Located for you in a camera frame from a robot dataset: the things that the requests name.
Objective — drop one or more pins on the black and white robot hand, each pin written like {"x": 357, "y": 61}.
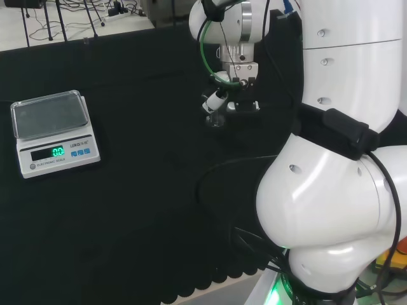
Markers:
{"x": 241, "y": 70}

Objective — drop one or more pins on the small clear glass beaker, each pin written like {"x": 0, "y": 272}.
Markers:
{"x": 216, "y": 122}

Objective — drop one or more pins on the white power strip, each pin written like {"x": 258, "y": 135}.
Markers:
{"x": 116, "y": 16}

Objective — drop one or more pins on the black tripod leg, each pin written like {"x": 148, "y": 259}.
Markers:
{"x": 47, "y": 22}
{"x": 61, "y": 22}
{"x": 25, "y": 25}
{"x": 91, "y": 22}

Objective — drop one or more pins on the black bench cloth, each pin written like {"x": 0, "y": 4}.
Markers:
{"x": 127, "y": 206}

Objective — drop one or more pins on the white electronic balance steel pan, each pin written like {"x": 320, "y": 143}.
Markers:
{"x": 51, "y": 127}

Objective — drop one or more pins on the black box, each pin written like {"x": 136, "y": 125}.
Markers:
{"x": 23, "y": 3}

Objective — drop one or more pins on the yellow stop button box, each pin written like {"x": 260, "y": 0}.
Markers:
{"x": 397, "y": 260}

